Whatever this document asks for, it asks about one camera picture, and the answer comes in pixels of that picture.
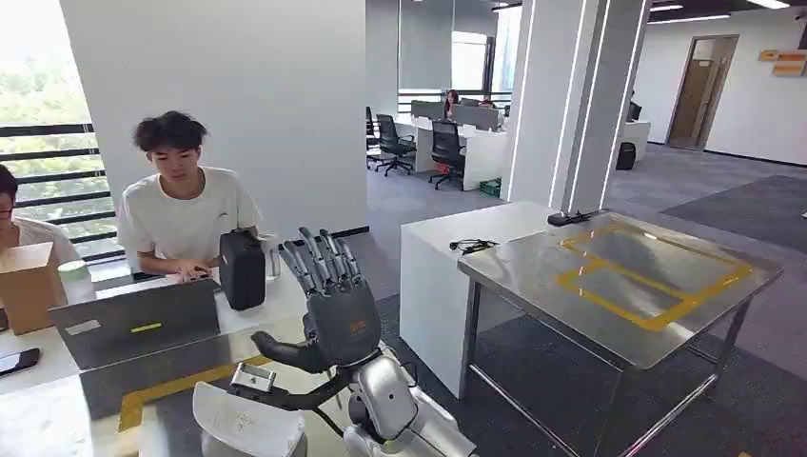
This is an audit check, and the grey laptop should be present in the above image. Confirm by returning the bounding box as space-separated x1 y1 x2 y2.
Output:
48 278 222 372

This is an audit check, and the pale green lidded cup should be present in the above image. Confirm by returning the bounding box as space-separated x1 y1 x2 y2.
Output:
57 259 97 308

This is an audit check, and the person with glasses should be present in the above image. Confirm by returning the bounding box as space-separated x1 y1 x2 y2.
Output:
0 165 81 267

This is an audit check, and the white table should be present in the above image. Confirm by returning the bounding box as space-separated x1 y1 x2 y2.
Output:
399 201 562 400

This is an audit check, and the white plastic panel part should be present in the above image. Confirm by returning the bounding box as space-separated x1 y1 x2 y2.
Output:
191 381 309 457

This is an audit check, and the black carry case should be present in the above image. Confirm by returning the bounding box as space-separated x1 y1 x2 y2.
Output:
218 228 268 312

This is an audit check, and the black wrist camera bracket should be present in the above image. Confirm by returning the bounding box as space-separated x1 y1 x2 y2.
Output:
226 367 354 438

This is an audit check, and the steel table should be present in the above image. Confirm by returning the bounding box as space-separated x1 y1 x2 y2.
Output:
457 210 785 457

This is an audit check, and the clear glass mug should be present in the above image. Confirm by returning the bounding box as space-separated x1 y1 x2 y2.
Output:
257 233 283 283

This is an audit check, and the black flat device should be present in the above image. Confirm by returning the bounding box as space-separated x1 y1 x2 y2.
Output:
546 209 610 228

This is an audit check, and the black window railing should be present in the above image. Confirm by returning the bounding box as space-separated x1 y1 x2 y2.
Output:
0 123 126 263

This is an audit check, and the cardboard box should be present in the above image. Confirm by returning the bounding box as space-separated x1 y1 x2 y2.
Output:
0 242 69 337

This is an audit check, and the black office chair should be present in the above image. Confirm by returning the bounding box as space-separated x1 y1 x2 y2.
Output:
375 113 418 178
429 119 468 192
365 106 381 170

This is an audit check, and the black coiled cable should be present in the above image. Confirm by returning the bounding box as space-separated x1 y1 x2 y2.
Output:
448 237 501 256

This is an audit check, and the brown door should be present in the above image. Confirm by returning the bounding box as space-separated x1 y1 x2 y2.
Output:
666 34 740 152

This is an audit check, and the black waste bin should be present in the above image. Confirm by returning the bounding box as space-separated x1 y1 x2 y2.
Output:
615 141 639 172

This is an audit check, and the black smartphone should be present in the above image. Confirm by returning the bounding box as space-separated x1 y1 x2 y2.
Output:
0 347 42 378

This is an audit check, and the white office desk with partitions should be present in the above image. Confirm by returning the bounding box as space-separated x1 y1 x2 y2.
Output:
393 99 509 191

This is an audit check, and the orange wall sign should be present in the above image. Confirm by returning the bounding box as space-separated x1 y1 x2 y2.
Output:
758 49 807 78

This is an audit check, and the person in white shirt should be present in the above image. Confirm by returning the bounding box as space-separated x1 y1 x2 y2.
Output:
115 110 265 284

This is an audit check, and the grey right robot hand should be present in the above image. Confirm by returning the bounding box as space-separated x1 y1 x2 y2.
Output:
249 226 384 375

